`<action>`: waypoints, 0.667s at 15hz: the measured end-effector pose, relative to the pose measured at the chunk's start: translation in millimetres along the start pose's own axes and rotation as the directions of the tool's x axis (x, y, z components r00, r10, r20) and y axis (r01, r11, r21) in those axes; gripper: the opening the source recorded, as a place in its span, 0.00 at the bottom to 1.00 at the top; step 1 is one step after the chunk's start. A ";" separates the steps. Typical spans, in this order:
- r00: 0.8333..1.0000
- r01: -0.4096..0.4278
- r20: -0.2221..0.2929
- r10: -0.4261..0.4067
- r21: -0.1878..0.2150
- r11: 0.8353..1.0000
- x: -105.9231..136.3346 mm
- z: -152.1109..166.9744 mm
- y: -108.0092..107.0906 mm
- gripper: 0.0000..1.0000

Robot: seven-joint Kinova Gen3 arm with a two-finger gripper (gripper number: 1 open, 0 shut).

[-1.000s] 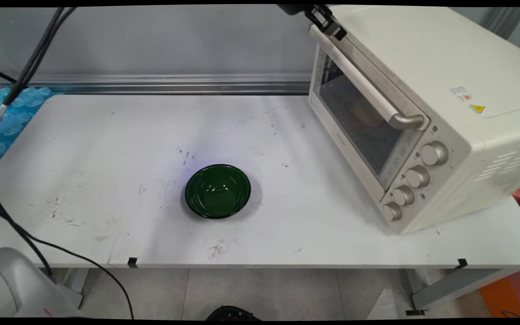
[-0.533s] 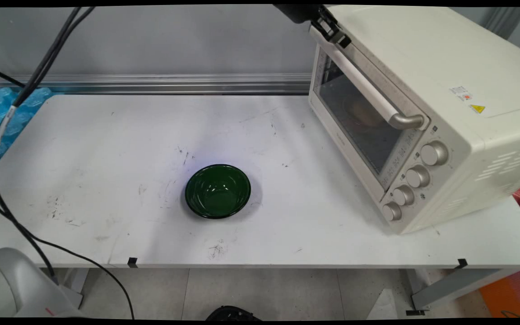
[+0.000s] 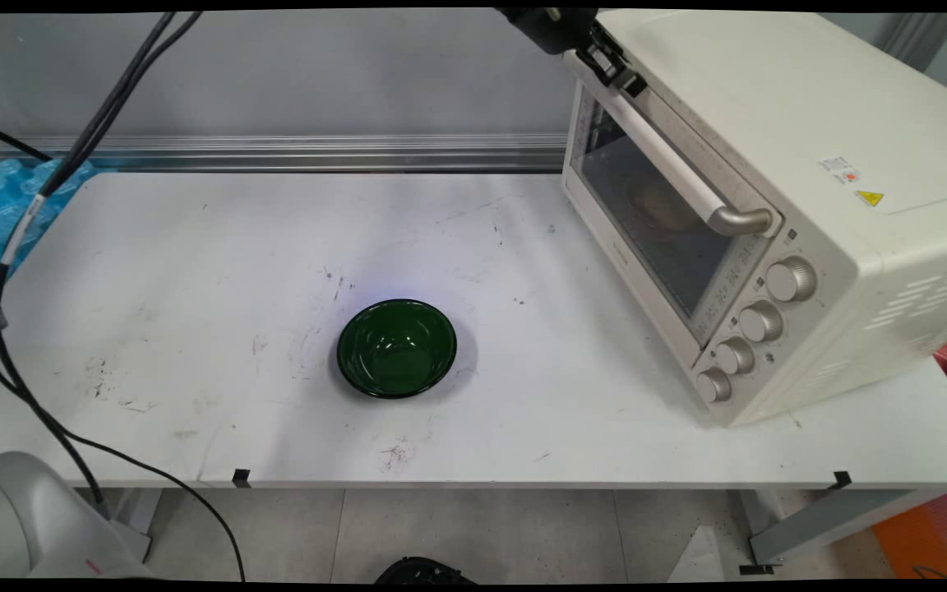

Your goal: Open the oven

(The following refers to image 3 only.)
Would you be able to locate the orange floor mat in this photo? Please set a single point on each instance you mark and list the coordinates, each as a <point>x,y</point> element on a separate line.
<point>930,538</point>

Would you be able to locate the dark green bowl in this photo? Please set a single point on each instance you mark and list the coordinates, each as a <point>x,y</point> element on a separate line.
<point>396,349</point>

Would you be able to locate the black round floor object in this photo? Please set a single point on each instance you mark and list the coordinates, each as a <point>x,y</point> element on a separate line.
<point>424,571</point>

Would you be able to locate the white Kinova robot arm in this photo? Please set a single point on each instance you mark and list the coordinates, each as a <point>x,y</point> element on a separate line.
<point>30,518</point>

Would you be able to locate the grey slanted table leg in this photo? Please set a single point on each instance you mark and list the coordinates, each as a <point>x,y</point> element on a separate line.
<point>835,518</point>

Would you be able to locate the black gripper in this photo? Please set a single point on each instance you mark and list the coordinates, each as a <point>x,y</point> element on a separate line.
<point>552,29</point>

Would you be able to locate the aluminium profile rail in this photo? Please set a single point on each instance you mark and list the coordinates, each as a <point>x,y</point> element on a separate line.
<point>317,153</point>

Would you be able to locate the largest silver oven knob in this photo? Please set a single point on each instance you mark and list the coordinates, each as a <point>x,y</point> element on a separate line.
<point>792,279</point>

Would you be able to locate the grey upright table leg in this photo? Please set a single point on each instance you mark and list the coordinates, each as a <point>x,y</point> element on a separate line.
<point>140,510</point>

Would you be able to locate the cream toaster oven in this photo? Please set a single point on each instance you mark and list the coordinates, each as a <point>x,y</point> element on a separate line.
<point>810,164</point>

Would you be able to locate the white label sticker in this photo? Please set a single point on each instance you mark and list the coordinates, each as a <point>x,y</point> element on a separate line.
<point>839,170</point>

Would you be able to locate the black tape marker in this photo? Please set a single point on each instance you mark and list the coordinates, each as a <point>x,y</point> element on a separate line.
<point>242,476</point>
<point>843,479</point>

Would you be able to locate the yellow warning triangle sticker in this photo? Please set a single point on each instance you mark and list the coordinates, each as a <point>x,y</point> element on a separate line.
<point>870,198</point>

